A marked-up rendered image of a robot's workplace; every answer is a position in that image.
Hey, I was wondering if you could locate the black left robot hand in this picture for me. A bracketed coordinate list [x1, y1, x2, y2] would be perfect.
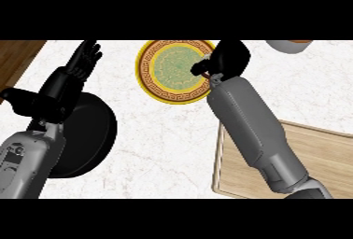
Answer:
[0, 39, 104, 125]

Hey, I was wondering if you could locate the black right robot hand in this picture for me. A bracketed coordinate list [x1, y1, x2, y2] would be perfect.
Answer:
[189, 39, 253, 80]

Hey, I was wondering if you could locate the yellow patterned green plate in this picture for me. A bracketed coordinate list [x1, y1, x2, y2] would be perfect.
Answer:
[135, 39, 219, 105]

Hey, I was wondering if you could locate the pale wooden tray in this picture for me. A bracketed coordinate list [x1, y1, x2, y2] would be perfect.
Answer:
[211, 119, 353, 200]

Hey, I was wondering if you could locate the grey round pot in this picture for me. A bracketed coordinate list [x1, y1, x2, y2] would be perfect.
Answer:
[265, 39, 315, 55]

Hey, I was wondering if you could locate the black round pan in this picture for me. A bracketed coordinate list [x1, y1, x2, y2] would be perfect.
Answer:
[49, 91, 118, 179]

